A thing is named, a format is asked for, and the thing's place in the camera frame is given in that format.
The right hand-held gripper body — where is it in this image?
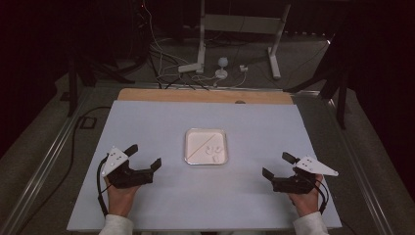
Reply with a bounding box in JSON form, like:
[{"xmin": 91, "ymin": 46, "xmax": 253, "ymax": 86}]
[{"xmin": 271, "ymin": 155, "xmax": 340, "ymax": 195}]

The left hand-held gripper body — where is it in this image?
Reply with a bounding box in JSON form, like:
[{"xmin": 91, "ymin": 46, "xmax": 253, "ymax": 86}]
[{"xmin": 100, "ymin": 145, "xmax": 155, "ymax": 190}]

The white square tray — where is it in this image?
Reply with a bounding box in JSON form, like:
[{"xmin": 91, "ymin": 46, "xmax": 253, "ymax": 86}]
[{"xmin": 184, "ymin": 127, "xmax": 229, "ymax": 166}]

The person's right hand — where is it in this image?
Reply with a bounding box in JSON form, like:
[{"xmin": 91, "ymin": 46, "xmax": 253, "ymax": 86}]
[{"xmin": 287, "ymin": 174, "xmax": 324, "ymax": 218}]

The person's left hand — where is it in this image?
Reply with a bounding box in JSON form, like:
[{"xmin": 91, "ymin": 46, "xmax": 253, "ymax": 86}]
[{"xmin": 104, "ymin": 177, "xmax": 141, "ymax": 218}]

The white table mat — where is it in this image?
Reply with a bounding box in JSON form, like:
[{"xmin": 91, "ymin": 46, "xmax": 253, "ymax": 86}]
[{"xmin": 67, "ymin": 100, "xmax": 343, "ymax": 232}]

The black stand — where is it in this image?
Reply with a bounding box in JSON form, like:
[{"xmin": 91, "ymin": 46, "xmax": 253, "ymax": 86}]
[
  {"xmin": 283, "ymin": 32, "xmax": 348, "ymax": 130},
  {"xmin": 67, "ymin": 48, "xmax": 138, "ymax": 118}
]

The white power strip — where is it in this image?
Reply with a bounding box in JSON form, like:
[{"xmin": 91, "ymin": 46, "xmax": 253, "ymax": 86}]
[{"xmin": 177, "ymin": 63, "xmax": 204, "ymax": 73}]

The white ball lamp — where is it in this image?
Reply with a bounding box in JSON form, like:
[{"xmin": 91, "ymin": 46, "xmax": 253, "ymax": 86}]
[{"xmin": 214, "ymin": 57, "xmax": 229, "ymax": 80}]

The white metal stand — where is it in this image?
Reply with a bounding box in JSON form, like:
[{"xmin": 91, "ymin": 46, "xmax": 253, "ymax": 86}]
[{"xmin": 196, "ymin": 0, "xmax": 292, "ymax": 80}]

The left hand-held gripper cable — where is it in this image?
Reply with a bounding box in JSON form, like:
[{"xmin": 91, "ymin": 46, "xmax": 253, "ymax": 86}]
[{"xmin": 96, "ymin": 156, "xmax": 114, "ymax": 218}]

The hand-held gripper cable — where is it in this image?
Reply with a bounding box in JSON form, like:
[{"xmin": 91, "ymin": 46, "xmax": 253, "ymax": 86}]
[
  {"xmin": 96, "ymin": 156, "xmax": 114, "ymax": 218},
  {"xmin": 306, "ymin": 175, "xmax": 330, "ymax": 215}
]

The right hand-held gripper cable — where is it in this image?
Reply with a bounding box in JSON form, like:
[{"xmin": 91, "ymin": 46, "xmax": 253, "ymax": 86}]
[{"xmin": 306, "ymin": 175, "xmax": 330, "ymax": 215}]

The black square frame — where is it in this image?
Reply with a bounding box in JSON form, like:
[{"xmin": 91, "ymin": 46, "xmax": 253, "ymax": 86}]
[{"xmin": 78, "ymin": 116, "xmax": 98, "ymax": 130}]

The black floor cable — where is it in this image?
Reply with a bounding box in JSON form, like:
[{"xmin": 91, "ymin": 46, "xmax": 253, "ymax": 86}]
[{"xmin": 14, "ymin": 106, "xmax": 113, "ymax": 235}]

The metal floor rail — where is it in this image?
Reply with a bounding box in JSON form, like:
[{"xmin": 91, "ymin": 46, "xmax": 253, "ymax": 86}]
[
  {"xmin": 0, "ymin": 85, "xmax": 96, "ymax": 235},
  {"xmin": 321, "ymin": 92, "xmax": 397, "ymax": 235}
]

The white adapter cable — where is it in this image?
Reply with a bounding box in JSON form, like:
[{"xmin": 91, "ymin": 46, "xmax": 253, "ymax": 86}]
[{"xmin": 212, "ymin": 70, "xmax": 248, "ymax": 88}]

